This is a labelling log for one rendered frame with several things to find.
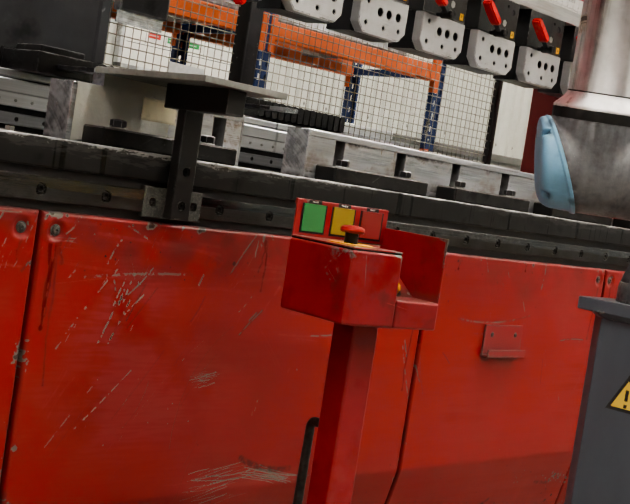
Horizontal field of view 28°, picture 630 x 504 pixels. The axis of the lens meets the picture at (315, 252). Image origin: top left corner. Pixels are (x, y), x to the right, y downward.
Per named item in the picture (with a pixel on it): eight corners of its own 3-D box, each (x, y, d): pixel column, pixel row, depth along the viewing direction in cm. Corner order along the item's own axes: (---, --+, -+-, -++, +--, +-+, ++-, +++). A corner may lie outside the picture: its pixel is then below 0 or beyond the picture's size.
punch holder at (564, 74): (566, 93, 304) (577, 25, 303) (536, 91, 310) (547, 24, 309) (596, 102, 315) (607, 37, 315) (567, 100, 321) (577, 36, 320)
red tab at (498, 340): (487, 357, 273) (492, 325, 273) (480, 355, 274) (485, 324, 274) (524, 357, 284) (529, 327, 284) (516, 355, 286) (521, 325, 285)
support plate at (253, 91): (205, 81, 186) (206, 74, 185) (94, 72, 203) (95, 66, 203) (287, 100, 199) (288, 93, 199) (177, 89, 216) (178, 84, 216)
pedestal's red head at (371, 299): (341, 325, 190) (359, 208, 189) (278, 307, 203) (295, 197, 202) (435, 331, 203) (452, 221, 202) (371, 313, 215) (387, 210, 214)
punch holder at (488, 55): (472, 65, 274) (484, -11, 273) (441, 63, 280) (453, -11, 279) (510, 76, 285) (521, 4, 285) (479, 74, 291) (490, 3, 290)
